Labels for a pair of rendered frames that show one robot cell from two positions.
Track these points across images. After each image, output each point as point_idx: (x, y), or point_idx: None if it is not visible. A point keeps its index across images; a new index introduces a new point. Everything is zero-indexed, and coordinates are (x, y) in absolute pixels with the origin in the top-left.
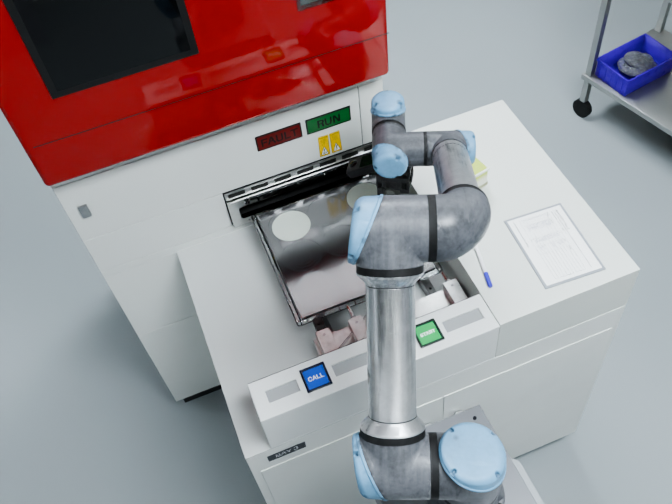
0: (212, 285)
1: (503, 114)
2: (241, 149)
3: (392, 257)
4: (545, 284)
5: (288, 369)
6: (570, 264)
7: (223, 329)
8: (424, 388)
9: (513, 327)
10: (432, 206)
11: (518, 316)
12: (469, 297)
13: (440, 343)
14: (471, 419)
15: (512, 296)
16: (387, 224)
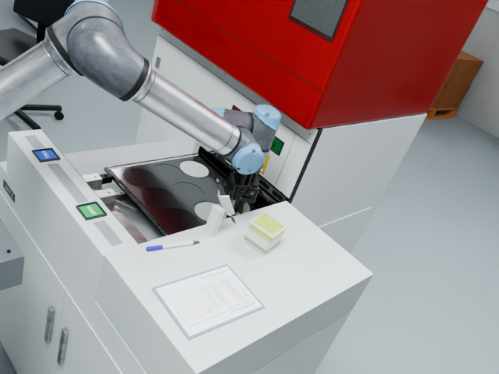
0: (143, 153)
1: (356, 273)
2: (224, 105)
3: (60, 21)
4: (157, 288)
5: (53, 145)
6: (186, 309)
7: (108, 156)
8: (61, 254)
9: (109, 275)
10: (102, 18)
11: (115, 266)
12: (134, 239)
13: (81, 217)
14: (7, 249)
15: (138, 264)
16: (83, 5)
